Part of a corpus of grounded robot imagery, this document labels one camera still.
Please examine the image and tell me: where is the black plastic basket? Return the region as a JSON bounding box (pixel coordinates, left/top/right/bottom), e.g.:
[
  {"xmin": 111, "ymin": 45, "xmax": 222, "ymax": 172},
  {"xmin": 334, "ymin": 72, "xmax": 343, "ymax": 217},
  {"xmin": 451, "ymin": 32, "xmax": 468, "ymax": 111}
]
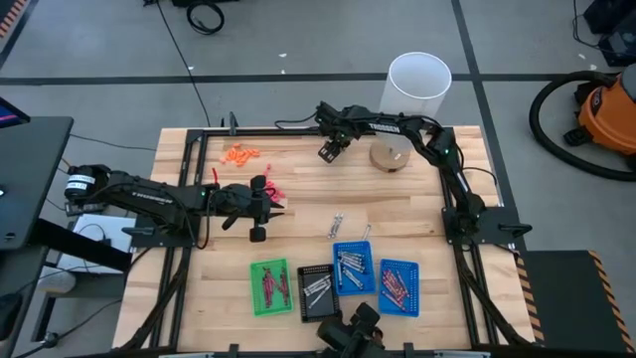
[{"xmin": 296, "ymin": 264, "xmax": 342, "ymax": 324}]

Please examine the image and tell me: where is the black equipment case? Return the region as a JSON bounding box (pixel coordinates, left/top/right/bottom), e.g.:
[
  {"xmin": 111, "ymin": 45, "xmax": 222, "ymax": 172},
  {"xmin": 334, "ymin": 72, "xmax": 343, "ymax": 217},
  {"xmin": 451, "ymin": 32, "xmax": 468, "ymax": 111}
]
[{"xmin": 583, "ymin": 0, "xmax": 636, "ymax": 69}]

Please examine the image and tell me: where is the white box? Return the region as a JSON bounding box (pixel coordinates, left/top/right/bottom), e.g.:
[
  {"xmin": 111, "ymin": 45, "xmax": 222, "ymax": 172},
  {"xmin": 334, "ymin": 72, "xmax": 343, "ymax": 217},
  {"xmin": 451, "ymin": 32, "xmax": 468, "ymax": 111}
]
[{"xmin": 57, "ymin": 213, "xmax": 136, "ymax": 274}]

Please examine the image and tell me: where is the long black floor cable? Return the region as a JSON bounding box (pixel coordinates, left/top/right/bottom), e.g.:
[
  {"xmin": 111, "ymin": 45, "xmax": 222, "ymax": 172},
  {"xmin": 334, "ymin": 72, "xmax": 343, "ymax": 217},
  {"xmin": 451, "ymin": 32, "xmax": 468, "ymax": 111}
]
[{"xmin": 156, "ymin": 0, "xmax": 213, "ymax": 128}]

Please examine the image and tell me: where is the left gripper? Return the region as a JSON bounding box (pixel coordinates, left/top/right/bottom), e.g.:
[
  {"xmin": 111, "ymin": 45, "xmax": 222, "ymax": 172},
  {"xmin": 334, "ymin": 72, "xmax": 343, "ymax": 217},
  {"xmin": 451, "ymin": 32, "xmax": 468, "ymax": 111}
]
[{"xmin": 218, "ymin": 174, "xmax": 286, "ymax": 244}]

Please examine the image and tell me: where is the green plastic basket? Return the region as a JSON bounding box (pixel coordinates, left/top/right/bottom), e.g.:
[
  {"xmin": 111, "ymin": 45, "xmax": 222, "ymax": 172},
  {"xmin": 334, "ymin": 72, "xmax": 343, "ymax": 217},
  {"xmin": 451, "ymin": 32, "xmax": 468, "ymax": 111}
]
[{"xmin": 249, "ymin": 258, "xmax": 295, "ymax": 318}]

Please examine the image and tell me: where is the black coiled cable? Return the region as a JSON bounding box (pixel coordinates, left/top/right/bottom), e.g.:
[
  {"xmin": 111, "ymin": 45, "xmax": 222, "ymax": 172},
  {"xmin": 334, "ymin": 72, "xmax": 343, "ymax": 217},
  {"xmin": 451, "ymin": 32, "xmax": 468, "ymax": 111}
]
[{"xmin": 186, "ymin": 1, "xmax": 226, "ymax": 36}]

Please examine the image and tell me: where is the black power adapter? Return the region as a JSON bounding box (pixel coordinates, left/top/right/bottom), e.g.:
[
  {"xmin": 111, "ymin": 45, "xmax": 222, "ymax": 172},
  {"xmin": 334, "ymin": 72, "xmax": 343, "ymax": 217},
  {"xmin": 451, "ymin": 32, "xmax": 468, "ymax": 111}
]
[{"xmin": 64, "ymin": 200, "xmax": 106, "ymax": 217}]

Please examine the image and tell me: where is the black hazard-striped platform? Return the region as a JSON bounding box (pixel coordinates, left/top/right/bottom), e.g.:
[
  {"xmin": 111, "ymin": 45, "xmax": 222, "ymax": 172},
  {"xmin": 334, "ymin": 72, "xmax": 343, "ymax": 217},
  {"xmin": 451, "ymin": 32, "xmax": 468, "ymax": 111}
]
[{"xmin": 514, "ymin": 250, "xmax": 636, "ymax": 355}]

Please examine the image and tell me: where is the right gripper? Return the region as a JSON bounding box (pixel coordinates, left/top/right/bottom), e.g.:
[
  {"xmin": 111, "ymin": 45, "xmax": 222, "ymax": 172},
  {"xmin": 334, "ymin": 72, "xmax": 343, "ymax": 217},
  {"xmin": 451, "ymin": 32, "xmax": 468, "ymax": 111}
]
[{"xmin": 318, "ymin": 129, "xmax": 355, "ymax": 165}]

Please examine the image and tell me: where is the blue plastic basket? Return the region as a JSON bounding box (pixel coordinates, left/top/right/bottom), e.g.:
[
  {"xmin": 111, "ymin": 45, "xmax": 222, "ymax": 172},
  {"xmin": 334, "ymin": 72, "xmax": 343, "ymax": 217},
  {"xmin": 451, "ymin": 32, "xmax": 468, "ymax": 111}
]
[
  {"xmin": 378, "ymin": 258, "xmax": 421, "ymax": 319},
  {"xmin": 331, "ymin": 240, "xmax": 378, "ymax": 298}
]

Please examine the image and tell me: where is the black cable with plug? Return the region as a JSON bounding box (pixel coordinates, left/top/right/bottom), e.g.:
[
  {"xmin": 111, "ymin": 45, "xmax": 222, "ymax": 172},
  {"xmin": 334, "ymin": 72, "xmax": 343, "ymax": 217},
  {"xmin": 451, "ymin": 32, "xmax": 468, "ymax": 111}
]
[{"xmin": 14, "ymin": 297, "xmax": 123, "ymax": 358}]

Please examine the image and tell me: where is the black desk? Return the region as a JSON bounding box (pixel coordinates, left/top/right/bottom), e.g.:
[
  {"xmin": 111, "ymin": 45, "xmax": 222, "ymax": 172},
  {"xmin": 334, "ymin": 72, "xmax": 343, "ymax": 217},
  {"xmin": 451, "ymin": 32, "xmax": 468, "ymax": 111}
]
[{"xmin": 0, "ymin": 116, "xmax": 75, "ymax": 250}]

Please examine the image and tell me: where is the orange shop vacuum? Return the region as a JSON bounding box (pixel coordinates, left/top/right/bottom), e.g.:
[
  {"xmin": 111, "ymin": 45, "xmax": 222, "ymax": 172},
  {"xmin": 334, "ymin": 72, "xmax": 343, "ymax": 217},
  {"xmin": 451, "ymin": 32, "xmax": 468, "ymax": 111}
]
[
  {"xmin": 529, "ymin": 70, "xmax": 636, "ymax": 183},
  {"xmin": 563, "ymin": 64, "xmax": 636, "ymax": 173}
]

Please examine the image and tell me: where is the computer screen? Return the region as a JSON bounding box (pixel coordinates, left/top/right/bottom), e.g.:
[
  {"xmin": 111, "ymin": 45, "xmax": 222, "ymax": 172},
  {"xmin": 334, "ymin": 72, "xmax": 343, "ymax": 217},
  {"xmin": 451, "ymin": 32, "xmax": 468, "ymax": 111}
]
[{"xmin": 0, "ymin": 96, "xmax": 31, "ymax": 129}]

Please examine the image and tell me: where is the white cylindrical table lamp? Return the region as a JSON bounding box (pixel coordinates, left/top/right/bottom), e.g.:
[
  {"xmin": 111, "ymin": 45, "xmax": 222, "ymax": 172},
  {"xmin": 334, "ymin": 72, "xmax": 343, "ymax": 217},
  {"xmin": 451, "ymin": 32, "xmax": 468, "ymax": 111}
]
[{"xmin": 368, "ymin": 51, "xmax": 453, "ymax": 174}]

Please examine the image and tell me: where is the white rounded object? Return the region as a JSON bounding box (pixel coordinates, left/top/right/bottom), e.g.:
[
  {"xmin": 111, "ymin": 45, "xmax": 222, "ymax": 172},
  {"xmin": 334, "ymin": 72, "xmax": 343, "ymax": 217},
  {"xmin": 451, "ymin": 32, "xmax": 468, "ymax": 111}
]
[{"xmin": 37, "ymin": 270, "xmax": 77, "ymax": 294}]

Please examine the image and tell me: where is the black aluminium table frame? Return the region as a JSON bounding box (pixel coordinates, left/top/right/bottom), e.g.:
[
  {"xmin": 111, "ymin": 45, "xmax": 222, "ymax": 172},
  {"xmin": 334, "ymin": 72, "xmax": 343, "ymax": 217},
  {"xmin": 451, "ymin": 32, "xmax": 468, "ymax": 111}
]
[{"xmin": 116, "ymin": 126, "xmax": 536, "ymax": 358}]

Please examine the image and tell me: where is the black desk crossbar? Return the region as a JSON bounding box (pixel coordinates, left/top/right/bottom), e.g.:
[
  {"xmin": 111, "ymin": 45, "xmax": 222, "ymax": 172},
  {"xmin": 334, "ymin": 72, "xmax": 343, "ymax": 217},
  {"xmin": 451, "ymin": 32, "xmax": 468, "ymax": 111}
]
[{"xmin": 29, "ymin": 218, "xmax": 133, "ymax": 273}]

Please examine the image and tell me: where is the thin black floor cable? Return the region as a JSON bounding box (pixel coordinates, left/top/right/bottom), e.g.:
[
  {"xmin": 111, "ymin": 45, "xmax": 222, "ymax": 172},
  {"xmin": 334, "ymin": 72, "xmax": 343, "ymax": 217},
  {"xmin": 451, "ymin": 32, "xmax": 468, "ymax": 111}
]
[{"xmin": 69, "ymin": 132, "xmax": 158, "ymax": 152}]

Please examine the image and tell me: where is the right gripper camera cable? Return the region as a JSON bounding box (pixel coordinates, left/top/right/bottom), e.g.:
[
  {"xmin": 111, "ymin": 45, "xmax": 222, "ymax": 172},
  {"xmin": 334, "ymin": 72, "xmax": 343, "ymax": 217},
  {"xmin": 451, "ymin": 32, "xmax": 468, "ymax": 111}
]
[{"xmin": 274, "ymin": 111, "xmax": 320, "ymax": 131}]

